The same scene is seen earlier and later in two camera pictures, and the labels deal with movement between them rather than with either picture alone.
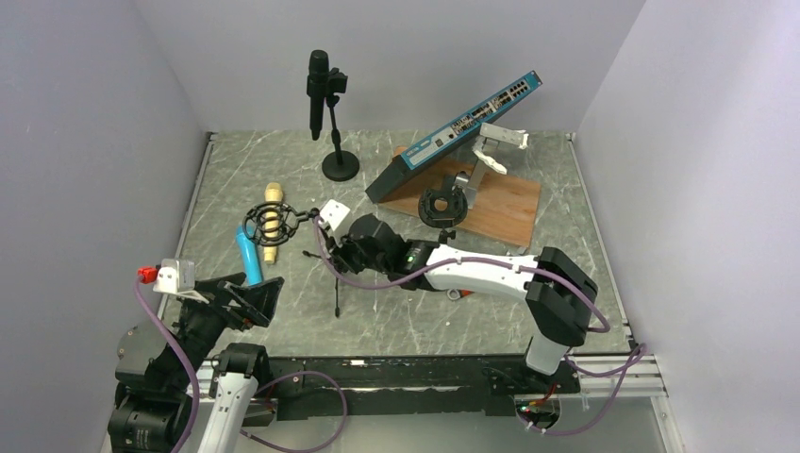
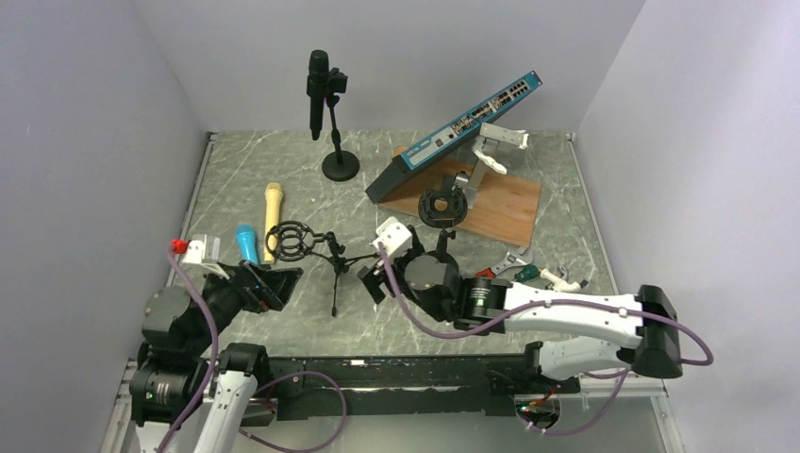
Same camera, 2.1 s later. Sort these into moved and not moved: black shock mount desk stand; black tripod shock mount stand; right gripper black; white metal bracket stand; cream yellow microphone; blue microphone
Moved: black tripod shock mount stand; right gripper black
Not moved: blue microphone; cream yellow microphone; white metal bracket stand; black shock mount desk stand
